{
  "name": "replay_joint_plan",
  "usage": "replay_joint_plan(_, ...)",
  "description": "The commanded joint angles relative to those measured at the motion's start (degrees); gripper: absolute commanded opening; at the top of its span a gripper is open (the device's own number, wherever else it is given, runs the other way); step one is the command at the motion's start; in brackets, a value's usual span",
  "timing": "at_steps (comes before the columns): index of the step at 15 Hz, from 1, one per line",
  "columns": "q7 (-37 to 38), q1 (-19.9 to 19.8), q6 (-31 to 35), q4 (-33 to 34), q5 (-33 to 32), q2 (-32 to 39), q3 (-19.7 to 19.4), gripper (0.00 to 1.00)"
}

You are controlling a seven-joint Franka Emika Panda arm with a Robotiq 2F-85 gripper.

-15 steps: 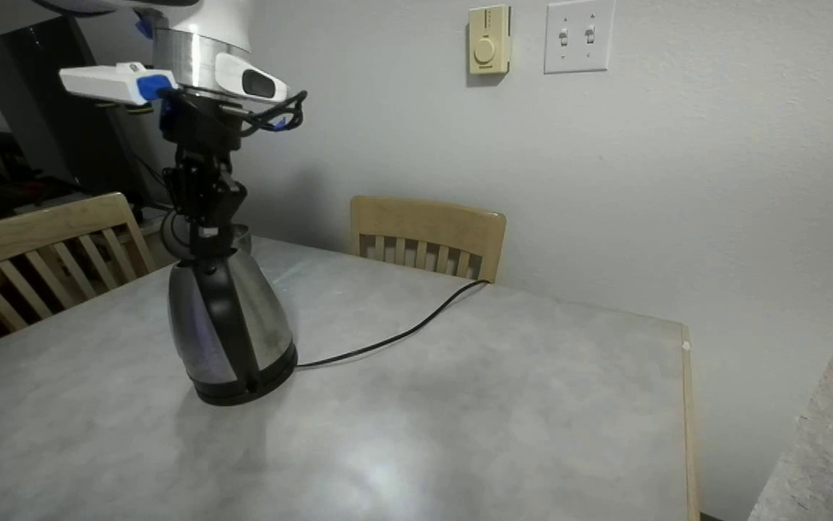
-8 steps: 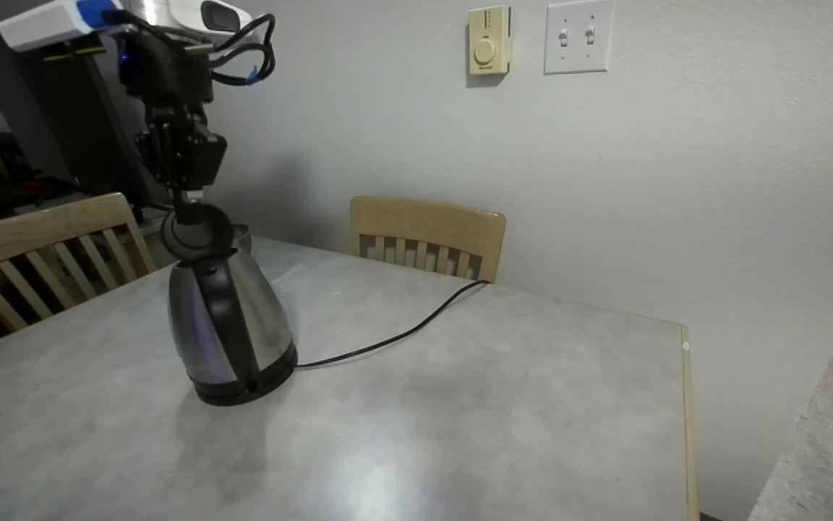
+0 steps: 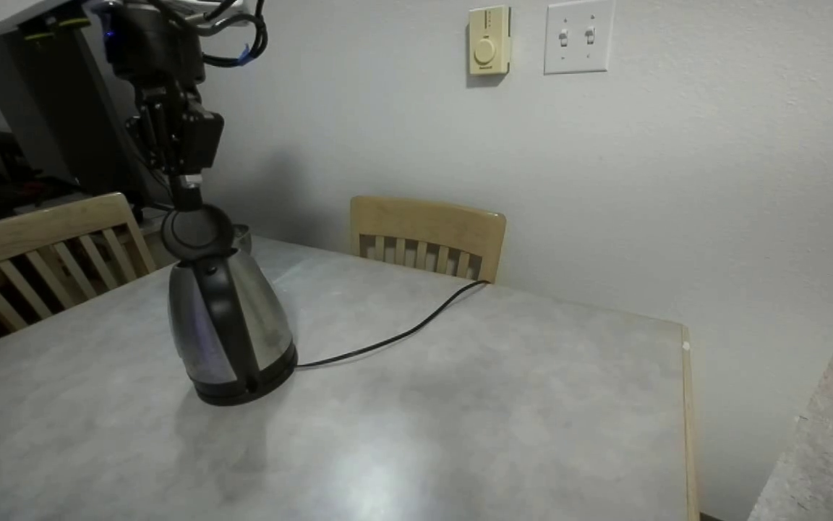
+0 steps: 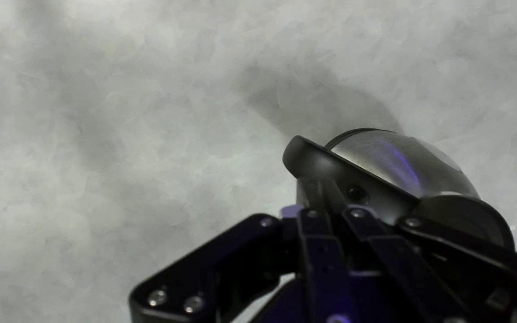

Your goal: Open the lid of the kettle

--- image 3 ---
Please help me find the black kettle power cord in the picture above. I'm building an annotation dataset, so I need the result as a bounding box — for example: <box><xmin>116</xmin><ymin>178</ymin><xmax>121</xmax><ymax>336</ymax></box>
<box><xmin>294</xmin><ymin>278</ymin><xmax>491</xmax><ymax>373</ymax></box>

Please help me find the dark cabinet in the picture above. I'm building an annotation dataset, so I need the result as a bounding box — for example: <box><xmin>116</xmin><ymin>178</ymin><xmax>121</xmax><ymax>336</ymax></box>
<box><xmin>0</xmin><ymin>26</ymin><xmax>178</xmax><ymax>214</ymax></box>

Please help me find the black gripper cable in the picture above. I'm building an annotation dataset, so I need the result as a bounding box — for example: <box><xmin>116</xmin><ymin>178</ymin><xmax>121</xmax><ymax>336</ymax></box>
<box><xmin>178</xmin><ymin>0</ymin><xmax>271</xmax><ymax>71</ymax></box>

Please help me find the light wooden slat-back chair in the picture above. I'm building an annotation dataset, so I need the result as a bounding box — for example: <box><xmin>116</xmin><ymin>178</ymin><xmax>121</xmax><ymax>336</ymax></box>
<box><xmin>346</xmin><ymin>194</ymin><xmax>508</xmax><ymax>286</ymax></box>
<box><xmin>0</xmin><ymin>189</ymin><xmax>160</xmax><ymax>336</ymax></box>

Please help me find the black kettle lid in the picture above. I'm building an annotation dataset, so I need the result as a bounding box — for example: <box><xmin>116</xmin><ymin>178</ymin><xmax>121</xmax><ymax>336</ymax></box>
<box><xmin>160</xmin><ymin>204</ymin><xmax>241</xmax><ymax>263</ymax></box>

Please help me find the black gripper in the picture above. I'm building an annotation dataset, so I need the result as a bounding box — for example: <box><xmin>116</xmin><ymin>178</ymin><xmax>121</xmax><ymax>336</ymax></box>
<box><xmin>103</xmin><ymin>4</ymin><xmax>228</xmax><ymax>213</ymax></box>

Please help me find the stainless steel electric kettle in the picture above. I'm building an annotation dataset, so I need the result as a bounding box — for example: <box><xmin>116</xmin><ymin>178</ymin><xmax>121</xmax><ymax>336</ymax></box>
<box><xmin>160</xmin><ymin>204</ymin><xmax>300</xmax><ymax>408</ymax></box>

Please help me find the white double light switch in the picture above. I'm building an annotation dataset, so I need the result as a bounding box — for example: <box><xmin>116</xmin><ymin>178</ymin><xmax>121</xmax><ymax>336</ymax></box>
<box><xmin>540</xmin><ymin>0</ymin><xmax>620</xmax><ymax>78</ymax></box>

